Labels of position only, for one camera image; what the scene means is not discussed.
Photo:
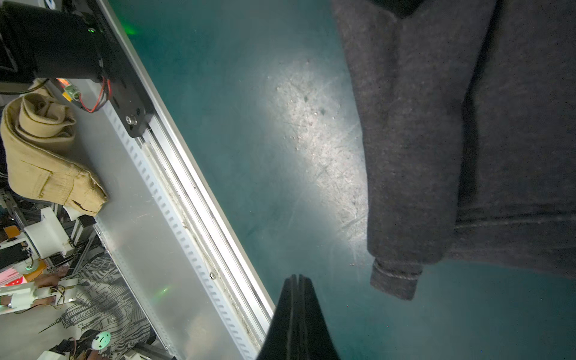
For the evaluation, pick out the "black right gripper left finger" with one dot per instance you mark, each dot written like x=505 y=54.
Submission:
x=279 y=342

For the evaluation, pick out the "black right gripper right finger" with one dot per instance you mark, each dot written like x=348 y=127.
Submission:
x=313 y=338

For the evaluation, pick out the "dark grey long pants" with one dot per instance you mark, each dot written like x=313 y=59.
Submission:
x=467 y=112

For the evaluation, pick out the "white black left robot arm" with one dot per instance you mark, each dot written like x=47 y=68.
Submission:
x=38 y=42

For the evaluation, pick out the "beige folded trousers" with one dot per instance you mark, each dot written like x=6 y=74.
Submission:
x=37 y=133

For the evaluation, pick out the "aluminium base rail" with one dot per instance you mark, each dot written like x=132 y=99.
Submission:
x=208 y=240

